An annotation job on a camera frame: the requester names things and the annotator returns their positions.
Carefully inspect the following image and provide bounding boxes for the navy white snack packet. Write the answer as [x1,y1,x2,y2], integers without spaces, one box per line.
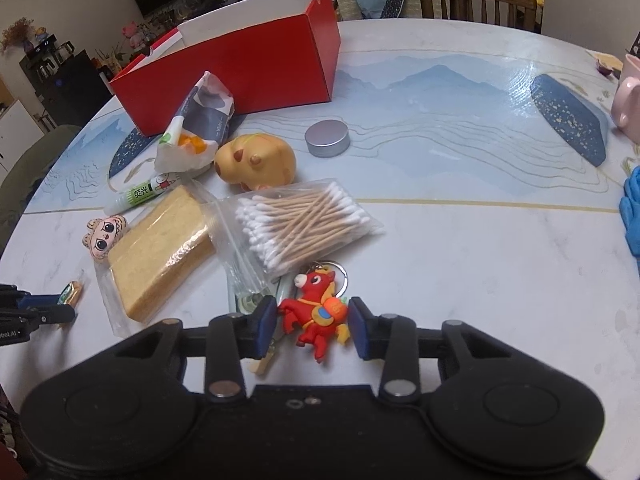
[154,71,236,177]

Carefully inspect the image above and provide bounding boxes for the bagged yellow sponge cake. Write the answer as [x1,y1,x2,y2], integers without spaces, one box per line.
[94,180,226,337]

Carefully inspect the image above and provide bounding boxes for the silver round tin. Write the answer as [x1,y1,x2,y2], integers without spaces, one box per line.
[305,120,351,158]

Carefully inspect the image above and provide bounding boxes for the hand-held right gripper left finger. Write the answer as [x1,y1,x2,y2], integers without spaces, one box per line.
[112,296,279,404]

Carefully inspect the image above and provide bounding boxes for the red cardboard box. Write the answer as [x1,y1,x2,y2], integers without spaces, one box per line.
[109,0,342,137]

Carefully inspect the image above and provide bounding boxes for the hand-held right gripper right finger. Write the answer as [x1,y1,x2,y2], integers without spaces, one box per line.
[347,296,506,404]

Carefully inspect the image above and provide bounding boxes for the black water dispenser cabinet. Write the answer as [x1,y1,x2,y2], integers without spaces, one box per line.
[20,35,113,128]

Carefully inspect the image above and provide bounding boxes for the blue cloth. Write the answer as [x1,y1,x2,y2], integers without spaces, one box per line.
[619,165,640,276]

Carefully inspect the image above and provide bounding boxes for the red horse keychain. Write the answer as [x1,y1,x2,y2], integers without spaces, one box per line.
[277,260,351,363]

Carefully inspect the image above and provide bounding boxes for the tan capybara squishy toy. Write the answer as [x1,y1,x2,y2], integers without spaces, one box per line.
[215,133,297,192]

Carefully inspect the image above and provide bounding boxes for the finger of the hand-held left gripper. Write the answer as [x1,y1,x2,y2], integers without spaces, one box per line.
[0,284,63,309]
[0,305,77,330]

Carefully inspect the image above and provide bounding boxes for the green white glue stick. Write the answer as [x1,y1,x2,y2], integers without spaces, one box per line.
[104,170,183,215]

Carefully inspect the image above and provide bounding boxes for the grey-green key fob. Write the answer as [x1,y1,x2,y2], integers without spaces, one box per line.
[232,277,293,317]

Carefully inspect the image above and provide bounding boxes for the wooden chair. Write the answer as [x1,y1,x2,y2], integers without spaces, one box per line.
[419,0,538,31]

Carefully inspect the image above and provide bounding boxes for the dried flowers in vase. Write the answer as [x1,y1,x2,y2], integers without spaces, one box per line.
[0,17,36,53]

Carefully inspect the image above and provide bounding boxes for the beige wooden tag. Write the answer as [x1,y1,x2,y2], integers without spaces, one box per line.
[248,337,279,376]

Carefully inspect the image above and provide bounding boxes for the bag of cotton swabs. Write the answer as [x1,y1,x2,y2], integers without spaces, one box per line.
[215,180,386,291]

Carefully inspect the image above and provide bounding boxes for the white cabinet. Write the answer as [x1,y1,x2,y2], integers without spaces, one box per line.
[0,100,46,176]

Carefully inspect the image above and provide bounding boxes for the green upholstered chair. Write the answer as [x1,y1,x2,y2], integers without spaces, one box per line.
[0,125,83,256]

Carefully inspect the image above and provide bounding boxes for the small green gold candy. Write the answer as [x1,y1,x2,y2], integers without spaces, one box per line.
[56,281,86,328]

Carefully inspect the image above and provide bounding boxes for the cartoon face charm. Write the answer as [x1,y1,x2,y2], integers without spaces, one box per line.
[84,215,128,263]

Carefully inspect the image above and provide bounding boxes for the pink mug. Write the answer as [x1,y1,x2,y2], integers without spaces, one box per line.
[611,54,640,131]

